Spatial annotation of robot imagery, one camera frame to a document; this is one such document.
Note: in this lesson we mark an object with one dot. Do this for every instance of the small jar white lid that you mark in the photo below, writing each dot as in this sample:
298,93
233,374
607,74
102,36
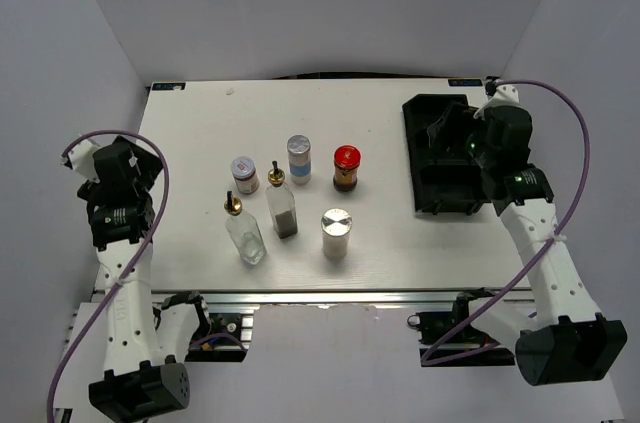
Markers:
245,175

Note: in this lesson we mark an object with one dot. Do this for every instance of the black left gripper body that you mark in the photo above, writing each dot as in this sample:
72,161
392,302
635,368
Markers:
149,167

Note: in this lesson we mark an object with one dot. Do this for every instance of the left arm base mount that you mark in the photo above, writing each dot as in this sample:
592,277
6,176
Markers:
217,336

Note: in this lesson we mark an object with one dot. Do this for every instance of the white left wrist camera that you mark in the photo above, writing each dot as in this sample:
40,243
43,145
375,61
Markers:
80,159

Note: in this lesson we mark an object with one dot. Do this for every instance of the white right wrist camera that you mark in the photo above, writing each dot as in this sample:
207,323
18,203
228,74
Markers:
498,94

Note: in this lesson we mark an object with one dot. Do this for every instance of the blue label shaker bottle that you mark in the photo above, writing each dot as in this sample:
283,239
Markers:
299,159

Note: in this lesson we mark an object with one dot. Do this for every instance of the dark liquid glass cruet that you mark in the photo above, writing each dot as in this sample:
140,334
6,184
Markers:
281,203

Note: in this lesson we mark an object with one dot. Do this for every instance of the blue logo sticker right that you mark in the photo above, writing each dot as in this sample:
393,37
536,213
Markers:
465,82

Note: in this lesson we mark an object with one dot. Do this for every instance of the black condiment organizer tray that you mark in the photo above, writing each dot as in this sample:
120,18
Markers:
444,179

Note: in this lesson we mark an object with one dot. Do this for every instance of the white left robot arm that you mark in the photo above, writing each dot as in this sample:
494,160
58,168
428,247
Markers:
144,375

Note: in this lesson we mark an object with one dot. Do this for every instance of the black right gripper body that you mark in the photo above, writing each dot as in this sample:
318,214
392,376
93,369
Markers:
480,153

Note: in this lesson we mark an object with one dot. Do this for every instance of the clear liquid glass cruet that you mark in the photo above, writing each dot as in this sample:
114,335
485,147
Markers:
244,231

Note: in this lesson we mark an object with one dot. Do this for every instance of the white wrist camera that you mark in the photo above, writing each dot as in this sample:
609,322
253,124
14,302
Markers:
498,94
80,159

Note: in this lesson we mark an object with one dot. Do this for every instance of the red lid sauce jar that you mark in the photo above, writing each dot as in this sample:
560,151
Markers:
347,159

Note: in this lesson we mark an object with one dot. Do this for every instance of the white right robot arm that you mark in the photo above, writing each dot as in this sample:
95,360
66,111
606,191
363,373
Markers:
569,340

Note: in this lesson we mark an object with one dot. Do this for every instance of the blue logo sticker left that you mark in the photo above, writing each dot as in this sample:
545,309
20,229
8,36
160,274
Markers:
168,86

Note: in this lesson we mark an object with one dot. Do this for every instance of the blue logo sticker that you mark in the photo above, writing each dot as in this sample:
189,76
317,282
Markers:
168,86
465,82

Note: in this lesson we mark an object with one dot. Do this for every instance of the silver lid white shaker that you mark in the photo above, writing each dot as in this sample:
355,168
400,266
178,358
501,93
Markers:
336,225

